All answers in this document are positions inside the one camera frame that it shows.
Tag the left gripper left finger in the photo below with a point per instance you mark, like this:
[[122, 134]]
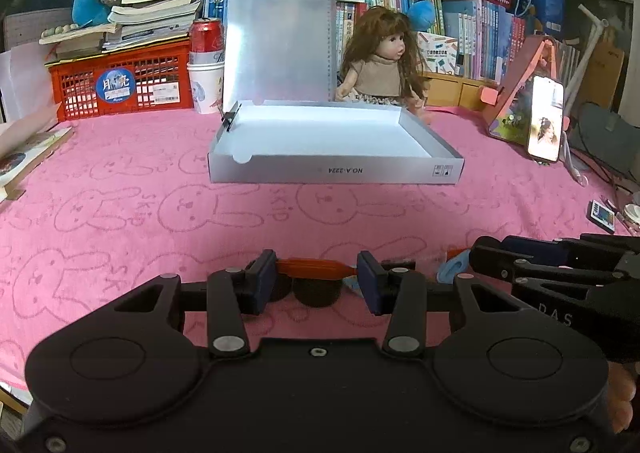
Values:
[[230, 293]]

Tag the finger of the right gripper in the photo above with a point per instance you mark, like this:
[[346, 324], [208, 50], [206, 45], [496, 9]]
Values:
[[562, 260]]

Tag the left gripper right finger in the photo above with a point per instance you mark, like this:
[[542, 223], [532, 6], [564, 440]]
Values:
[[394, 288]]

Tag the blue clip piece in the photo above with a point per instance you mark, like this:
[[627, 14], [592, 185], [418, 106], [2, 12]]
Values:
[[448, 271]]

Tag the red cone piece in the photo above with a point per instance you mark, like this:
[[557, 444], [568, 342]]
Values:
[[315, 269]]

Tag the black round lid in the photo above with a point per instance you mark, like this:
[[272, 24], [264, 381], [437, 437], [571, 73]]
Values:
[[317, 293], [281, 288]]

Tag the person's hand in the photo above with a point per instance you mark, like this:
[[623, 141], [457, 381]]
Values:
[[622, 388]]

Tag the small blue card pack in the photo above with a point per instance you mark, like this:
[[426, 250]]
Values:
[[601, 216]]

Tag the pink bunny towel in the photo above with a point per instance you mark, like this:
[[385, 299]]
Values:
[[127, 197]]

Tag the smartphone on stand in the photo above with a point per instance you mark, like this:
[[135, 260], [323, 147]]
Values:
[[546, 119]]

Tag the white shallow cardboard box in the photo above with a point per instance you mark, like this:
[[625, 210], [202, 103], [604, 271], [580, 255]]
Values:
[[327, 143]]

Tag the black binder clip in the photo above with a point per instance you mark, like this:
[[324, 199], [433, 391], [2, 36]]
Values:
[[228, 117]]

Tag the wooden drawer shelf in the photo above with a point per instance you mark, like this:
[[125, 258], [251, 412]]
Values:
[[445, 90]]

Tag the white stationery box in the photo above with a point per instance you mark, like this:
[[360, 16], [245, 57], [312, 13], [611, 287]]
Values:
[[439, 53]]

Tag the row of upright books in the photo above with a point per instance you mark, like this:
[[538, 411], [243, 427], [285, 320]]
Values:
[[488, 34]]

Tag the brown-haired baby doll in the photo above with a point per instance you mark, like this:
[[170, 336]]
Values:
[[382, 63]]

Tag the white paper cup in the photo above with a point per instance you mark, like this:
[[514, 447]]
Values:
[[207, 87]]

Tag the red plastic basket left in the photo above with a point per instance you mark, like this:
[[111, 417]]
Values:
[[152, 77]]

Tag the red soda can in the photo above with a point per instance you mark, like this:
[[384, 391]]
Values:
[[206, 42]]

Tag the translucent plastic clipboard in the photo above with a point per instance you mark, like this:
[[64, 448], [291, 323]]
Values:
[[279, 50]]

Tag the stack of books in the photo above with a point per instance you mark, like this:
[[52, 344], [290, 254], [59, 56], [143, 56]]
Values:
[[130, 24]]

